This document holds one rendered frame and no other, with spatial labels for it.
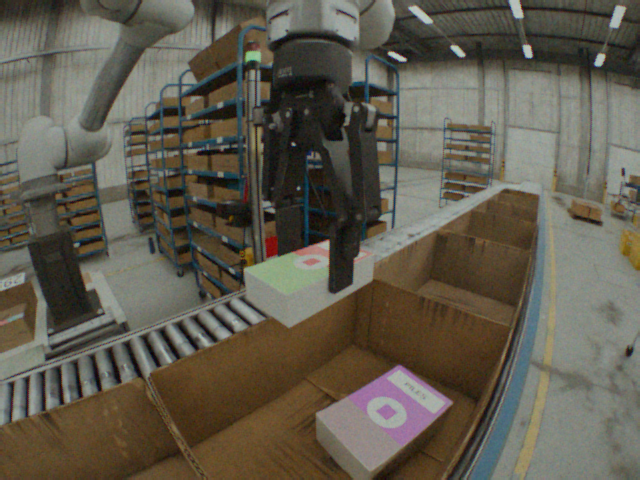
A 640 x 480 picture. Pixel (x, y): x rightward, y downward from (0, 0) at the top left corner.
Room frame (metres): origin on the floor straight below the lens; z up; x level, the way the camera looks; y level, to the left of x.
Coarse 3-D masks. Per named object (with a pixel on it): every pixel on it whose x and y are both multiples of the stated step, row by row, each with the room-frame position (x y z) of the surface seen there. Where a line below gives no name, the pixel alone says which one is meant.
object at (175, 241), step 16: (160, 96) 2.42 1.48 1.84; (160, 112) 2.42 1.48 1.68; (176, 112) 2.86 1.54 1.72; (160, 128) 2.42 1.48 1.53; (176, 128) 2.62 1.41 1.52; (192, 128) 2.88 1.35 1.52; (176, 208) 2.51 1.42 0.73; (192, 224) 2.61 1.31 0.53; (176, 240) 2.67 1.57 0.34; (192, 240) 2.67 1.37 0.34; (176, 256) 2.43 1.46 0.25
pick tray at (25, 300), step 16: (16, 288) 0.61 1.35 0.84; (32, 288) 0.66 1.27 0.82; (0, 304) 0.52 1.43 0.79; (16, 304) 0.59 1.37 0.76; (32, 304) 0.58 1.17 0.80; (0, 320) 0.45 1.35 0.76; (16, 320) 0.41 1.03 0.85; (32, 320) 0.50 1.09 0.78; (0, 336) 0.34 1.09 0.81; (16, 336) 0.39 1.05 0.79; (32, 336) 0.44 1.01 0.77; (0, 352) 0.31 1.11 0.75
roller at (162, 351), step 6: (156, 330) 0.64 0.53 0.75; (150, 336) 0.60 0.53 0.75; (156, 336) 0.60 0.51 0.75; (150, 342) 0.59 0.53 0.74; (156, 342) 0.58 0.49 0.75; (162, 342) 0.58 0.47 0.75; (156, 348) 0.55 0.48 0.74; (162, 348) 0.55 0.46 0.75; (168, 348) 0.57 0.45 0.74; (156, 354) 0.54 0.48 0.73; (162, 354) 0.53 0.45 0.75; (168, 354) 0.53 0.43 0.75; (162, 360) 0.51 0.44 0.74; (168, 360) 0.51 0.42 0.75; (174, 360) 0.52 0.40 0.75
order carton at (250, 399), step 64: (320, 320) 0.39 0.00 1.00; (384, 320) 0.42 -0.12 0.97; (448, 320) 0.34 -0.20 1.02; (192, 384) 0.22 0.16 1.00; (256, 384) 0.29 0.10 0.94; (320, 384) 0.34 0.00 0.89; (448, 384) 0.31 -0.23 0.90; (192, 448) 0.19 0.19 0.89; (256, 448) 0.21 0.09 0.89; (320, 448) 0.21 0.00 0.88; (448, 448) 0.19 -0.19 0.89
